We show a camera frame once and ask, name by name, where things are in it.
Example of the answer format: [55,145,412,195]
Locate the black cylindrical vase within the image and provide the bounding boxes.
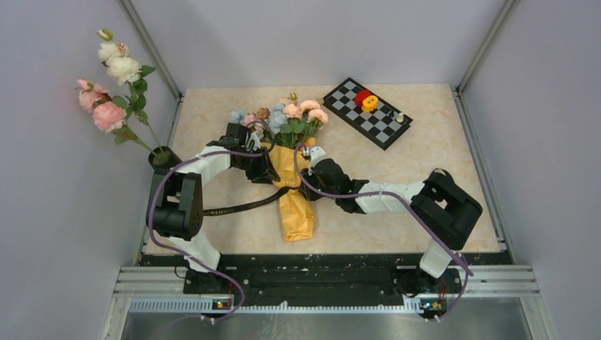
[147,146,182,171]

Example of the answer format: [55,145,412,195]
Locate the pink and white flower stems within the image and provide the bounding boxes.
[76,28,165,158]

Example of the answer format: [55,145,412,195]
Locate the black ribbon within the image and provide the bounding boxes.
[203,186,297,216]

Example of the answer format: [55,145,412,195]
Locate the yellow ring toy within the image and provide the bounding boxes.
[361,95,379,113]

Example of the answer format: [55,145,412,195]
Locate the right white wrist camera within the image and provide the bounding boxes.
[303,145,327,168]

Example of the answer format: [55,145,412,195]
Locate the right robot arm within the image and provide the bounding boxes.
[295,158,483,297]

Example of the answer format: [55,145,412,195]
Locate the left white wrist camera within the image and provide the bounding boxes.
[245,132,262,153]

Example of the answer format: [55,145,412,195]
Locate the orange paper flower bouquet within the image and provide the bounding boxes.
[230,93,329,242]

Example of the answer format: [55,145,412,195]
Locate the red round toy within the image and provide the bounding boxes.
[354,89,371,107]

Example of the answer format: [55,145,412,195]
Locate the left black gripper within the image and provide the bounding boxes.
[234,145,280,184]

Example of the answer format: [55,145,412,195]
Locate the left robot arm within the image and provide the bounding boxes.
[146,123,287,293]

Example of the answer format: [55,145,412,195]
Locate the black white chessboard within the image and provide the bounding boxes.
[322,77,413,150]

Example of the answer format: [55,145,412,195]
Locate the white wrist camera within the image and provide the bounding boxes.
[245,132,262,153]
[303,145,327,168]

